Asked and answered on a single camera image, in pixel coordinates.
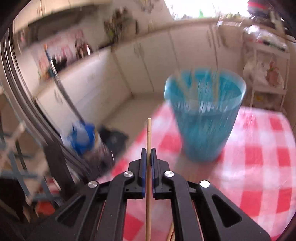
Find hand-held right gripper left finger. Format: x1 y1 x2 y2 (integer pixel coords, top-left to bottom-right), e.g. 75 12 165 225
23 148 147 241

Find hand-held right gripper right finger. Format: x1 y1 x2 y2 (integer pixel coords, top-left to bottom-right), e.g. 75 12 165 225
151 148 271 241

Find thin wooden chopstick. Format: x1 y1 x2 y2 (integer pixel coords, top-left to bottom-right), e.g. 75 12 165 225
174 70 193 103
146 118 152 241

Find pile of wooden chopsticks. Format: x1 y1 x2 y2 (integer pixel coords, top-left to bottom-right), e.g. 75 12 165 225
166 222 175 241

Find blue perforated plastic bin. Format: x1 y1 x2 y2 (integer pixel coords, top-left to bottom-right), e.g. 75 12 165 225
164 68 247 163

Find black bag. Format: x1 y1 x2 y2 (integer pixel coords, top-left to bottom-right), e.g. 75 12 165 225
99 126 129 150

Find blue printed plastic bag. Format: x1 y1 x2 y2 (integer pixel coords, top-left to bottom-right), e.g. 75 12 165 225
69 122 110 159

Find red white checkered tablecloth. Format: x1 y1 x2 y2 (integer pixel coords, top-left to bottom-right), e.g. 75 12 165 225
98 102 294 241

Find cream lower kitchen cabinets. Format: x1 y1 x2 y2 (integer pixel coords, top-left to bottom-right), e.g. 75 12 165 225
35 22 245 126

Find wooden blue folding rack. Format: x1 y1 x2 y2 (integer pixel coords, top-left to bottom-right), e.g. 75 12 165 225
0 119 55 210

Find beige kitchen countertop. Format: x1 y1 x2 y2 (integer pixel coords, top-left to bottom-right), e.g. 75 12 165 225
35 18 245 93

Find white plastic shopping bag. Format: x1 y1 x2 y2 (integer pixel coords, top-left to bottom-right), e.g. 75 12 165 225
242 57 285 88

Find white tiered trolley cart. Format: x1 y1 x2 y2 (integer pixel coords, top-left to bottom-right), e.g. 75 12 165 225
241 24 292 113

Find white framed kitchen window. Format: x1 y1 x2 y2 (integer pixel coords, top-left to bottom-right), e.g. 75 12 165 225
165 0 250 21

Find blue handled mop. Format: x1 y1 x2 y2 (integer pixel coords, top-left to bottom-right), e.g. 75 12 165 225
44 44 86 124

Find pink wall poster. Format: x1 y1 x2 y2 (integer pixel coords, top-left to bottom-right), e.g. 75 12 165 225
32 30 84 78

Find wall utensil rack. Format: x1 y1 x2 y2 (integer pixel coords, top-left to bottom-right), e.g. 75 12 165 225
102 6 137 44

